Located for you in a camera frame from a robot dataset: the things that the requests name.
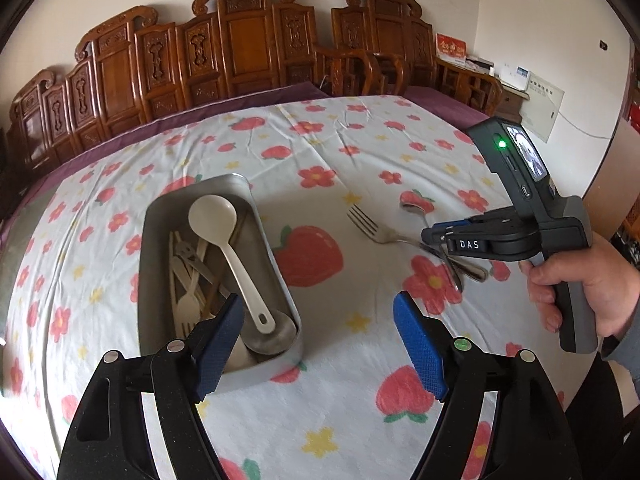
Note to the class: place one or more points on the cream plastic fork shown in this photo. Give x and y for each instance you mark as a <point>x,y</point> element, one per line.
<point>187,310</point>
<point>207,280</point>
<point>184,255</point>

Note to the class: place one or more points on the purple under cloth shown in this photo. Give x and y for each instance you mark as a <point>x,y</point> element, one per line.
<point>150,127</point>

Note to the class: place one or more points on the metal tray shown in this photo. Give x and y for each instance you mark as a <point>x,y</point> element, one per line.
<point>155,260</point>

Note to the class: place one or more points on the metal fork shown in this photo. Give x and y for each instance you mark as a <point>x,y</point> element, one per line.
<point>367,225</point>

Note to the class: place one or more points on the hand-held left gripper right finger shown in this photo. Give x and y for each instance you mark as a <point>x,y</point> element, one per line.
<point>417,345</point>

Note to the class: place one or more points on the white device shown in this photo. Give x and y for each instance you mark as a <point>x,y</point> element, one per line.
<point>522,77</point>

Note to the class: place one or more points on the carved wooden chair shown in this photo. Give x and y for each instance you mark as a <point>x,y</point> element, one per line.
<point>387,25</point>

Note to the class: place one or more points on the red calendar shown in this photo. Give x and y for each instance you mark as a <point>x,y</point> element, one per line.
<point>451,49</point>

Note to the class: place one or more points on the cream plastic ladle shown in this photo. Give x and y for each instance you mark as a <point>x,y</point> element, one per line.
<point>212,217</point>

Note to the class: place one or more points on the white wall panel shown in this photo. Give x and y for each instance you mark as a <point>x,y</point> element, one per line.
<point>542,110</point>

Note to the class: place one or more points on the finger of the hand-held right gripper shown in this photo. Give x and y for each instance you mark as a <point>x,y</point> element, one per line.
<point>452,224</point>
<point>440,240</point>

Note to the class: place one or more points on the long carved wooden sofa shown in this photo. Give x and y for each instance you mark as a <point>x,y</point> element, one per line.
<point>120,75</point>

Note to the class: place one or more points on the large metal spoon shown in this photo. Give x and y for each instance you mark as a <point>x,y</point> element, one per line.
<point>280,335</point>

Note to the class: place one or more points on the floral tablecloth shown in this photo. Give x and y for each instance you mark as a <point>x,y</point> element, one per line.
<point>325,410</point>

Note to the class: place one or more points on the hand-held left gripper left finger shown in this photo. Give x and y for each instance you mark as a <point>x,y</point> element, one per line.
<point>220,345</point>

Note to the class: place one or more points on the person's right hand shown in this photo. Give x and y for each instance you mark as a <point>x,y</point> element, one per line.
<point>615,290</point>

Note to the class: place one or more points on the small metal spoon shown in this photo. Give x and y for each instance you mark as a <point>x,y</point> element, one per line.
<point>417,202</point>

